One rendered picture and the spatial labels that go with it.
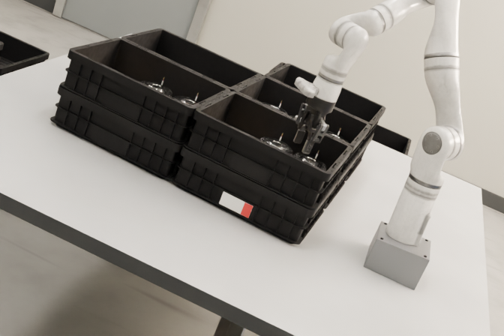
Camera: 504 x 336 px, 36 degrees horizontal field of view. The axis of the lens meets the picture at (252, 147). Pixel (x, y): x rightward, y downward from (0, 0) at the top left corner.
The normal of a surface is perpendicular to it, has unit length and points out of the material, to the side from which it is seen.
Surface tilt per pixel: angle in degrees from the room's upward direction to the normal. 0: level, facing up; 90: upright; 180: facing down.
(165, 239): 0
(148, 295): 0
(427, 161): 92
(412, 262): 90
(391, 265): 90
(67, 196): 0
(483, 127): 90
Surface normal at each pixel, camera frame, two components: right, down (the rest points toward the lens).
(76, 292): 0.34, -0.87
